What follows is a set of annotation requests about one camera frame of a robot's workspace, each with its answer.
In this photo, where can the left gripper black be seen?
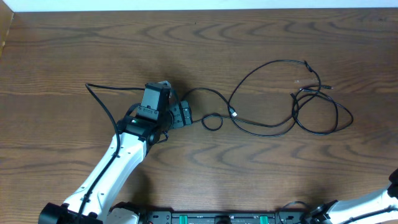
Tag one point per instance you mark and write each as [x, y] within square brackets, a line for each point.
[181, 114]

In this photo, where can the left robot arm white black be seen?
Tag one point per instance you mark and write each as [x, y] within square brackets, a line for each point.
[144, 125]

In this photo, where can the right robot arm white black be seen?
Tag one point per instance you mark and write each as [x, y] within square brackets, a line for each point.
[376, 207]

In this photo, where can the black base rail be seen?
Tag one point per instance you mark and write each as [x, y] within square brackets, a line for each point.
[233, 217]

